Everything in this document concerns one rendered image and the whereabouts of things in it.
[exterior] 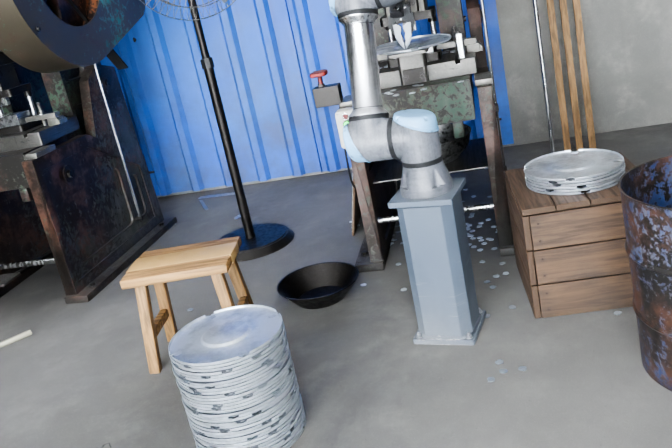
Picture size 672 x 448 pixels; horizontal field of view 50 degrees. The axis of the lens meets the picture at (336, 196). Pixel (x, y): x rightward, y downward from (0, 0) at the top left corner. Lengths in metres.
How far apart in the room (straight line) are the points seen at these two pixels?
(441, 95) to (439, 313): 0.83
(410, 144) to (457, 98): 0.64
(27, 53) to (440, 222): 1.74
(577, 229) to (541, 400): 0.52
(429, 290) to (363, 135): 0.49
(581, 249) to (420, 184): 0.51
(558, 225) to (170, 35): 2.71
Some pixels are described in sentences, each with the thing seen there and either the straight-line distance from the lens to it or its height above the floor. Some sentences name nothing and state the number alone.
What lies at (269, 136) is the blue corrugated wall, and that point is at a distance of 4.17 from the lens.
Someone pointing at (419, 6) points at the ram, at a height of 0.91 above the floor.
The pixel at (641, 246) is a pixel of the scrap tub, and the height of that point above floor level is 0.37.
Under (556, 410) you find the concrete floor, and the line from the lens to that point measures 1.88.
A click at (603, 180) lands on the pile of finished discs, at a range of 2.20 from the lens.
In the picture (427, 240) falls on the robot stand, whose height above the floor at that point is 0.33.
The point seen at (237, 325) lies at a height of 0.29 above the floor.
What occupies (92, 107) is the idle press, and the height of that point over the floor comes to 0.72.
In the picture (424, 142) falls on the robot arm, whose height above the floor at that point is 0.60.
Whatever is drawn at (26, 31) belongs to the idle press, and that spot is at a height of 1.10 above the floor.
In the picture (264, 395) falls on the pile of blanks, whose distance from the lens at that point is 1.80.
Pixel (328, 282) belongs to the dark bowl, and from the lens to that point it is 2.69.
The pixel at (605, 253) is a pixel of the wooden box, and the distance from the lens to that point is 2.20.
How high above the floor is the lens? 1.09
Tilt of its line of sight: 17 degrees down
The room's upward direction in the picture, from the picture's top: 12 degrees counter-clockwise
